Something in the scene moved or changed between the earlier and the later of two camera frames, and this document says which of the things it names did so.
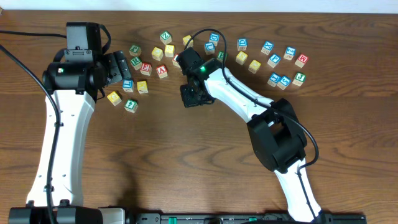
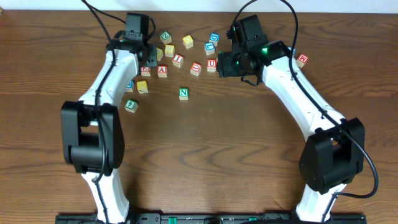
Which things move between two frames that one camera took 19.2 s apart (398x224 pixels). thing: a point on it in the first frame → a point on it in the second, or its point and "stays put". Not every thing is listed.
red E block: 145,69 stays put
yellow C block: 157,53 stays put
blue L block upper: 209,48 stays put
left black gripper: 115,68 → 150,56
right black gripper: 191,94 → 222,64
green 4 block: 131,105 stays put
